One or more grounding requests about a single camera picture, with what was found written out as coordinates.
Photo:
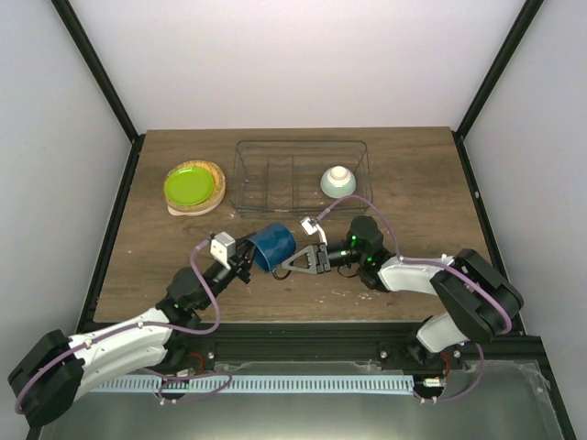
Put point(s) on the light blue slotted cable duct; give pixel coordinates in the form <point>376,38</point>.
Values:
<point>393,385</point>

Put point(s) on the black wire dish rack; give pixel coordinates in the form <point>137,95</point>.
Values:
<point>281,177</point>

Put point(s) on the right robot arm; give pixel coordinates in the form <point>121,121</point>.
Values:
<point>480,303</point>

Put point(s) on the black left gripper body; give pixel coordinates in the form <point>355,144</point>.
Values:
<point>233,262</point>

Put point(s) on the dark blue ceramic mug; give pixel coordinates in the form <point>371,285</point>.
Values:
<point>274,244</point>

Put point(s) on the pale celadon ceramic bowl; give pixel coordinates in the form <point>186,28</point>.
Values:
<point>337,182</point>

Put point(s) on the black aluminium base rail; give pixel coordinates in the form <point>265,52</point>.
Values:
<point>389,344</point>

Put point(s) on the lime green plastic plate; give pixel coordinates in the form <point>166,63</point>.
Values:
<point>188,186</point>

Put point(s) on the black enclosure frame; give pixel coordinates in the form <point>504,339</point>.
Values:
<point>531,345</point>

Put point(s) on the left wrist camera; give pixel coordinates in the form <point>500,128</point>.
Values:
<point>222,248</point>

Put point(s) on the cream brown-rimmed plate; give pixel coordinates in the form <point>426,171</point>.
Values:
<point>215,199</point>

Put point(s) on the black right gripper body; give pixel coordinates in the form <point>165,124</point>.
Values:
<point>322,260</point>

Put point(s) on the white bottom plate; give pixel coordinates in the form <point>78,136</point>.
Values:
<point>191,210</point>

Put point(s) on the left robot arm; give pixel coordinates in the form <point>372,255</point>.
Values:
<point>60,369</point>

